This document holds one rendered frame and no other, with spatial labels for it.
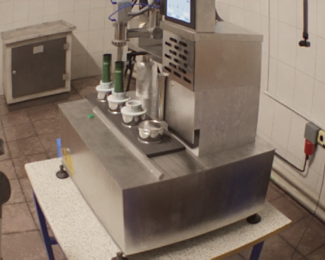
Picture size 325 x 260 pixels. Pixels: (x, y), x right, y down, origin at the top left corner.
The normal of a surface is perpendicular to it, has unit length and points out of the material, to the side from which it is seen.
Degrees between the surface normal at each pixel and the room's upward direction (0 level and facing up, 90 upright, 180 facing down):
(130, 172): 0
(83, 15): 90
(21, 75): 90
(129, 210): 90
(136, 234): 90
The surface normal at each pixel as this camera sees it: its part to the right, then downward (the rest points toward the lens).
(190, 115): -0.90, 0.17
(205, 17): 0.44, 0.39
